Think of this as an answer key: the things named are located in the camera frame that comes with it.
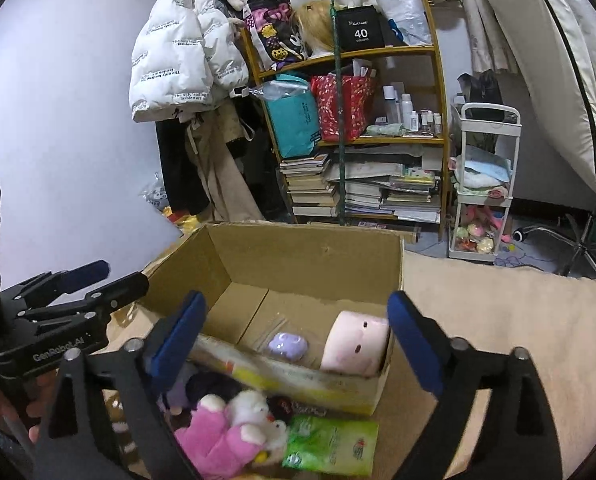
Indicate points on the pink black printed bag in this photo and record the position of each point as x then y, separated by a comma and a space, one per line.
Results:
274, 33

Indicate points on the person's left hand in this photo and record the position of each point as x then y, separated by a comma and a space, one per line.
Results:
37, 407

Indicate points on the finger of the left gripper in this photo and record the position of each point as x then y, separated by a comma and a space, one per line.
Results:
51, 284
102, 301

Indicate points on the red gift bag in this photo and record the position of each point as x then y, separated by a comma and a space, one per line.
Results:
357, 103

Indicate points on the small purple plush toy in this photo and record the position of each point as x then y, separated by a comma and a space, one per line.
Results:
291, 347

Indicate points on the cream padded chair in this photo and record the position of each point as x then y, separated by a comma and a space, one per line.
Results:
554, 43

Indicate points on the blonde wig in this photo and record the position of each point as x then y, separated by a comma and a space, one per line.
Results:
316, 28

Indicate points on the black box number 40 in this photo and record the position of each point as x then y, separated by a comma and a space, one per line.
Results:
359, 28

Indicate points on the white rolling cart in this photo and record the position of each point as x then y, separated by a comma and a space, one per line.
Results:
483, 170

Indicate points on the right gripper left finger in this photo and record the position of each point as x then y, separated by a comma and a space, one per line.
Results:
76, 439

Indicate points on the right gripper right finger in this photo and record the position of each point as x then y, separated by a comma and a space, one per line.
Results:
518, 437

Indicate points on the clear plastic bag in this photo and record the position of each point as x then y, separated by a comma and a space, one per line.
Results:
407, 20

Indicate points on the pink marshmallow plush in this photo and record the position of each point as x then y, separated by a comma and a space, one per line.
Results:
355, 344

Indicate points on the open cardboard box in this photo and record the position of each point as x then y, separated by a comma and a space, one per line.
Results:
260, 279

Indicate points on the stack of books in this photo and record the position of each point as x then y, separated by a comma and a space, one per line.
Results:
394, 182

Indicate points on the wooden bookshelf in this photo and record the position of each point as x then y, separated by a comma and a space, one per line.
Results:
409, 105

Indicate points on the pink plush bear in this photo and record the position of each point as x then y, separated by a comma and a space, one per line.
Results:
217, 449

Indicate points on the green pole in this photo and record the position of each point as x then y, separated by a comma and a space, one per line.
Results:
340, 103

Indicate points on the white puffer jacket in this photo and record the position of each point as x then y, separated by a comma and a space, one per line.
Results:
184, 61

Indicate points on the beige patterned blanket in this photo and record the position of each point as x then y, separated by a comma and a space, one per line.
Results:
496, 310

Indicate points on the white-haired plush doll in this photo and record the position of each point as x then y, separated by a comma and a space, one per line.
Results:
193, 383

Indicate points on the green tissue pack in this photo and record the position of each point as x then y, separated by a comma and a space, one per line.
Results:
342, 447

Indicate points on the teal gift bag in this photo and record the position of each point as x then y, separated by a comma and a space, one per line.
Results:
293, 114

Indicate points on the beige hanging coat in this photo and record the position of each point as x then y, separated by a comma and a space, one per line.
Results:
208, 135

